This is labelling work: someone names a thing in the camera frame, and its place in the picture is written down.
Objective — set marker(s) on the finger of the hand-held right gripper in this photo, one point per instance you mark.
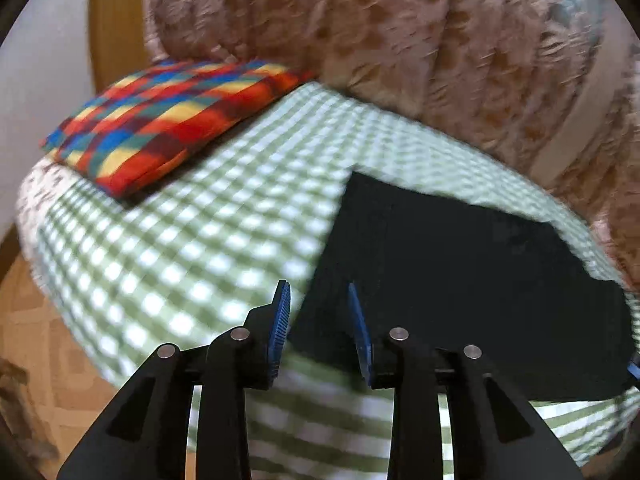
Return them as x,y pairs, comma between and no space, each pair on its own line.
635,367

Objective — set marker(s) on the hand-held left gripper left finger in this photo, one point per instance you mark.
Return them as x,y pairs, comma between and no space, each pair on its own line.
280,330

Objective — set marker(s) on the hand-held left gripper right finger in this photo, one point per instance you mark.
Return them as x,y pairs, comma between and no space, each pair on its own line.
361,340

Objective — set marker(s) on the black pants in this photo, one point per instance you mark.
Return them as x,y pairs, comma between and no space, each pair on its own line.
450,270

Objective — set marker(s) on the green checked bedsheet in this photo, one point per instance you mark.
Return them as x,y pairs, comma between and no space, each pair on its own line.
200,220

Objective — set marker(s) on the colourful plaid pillow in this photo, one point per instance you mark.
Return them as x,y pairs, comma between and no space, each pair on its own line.
165,120

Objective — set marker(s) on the beige curtain tie band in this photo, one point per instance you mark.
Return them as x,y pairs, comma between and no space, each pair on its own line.
580,120

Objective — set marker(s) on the brown floral curtain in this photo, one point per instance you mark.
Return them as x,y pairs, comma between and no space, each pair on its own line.
380,35

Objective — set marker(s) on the wooden door frame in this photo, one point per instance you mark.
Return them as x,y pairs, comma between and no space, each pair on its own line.
115,20

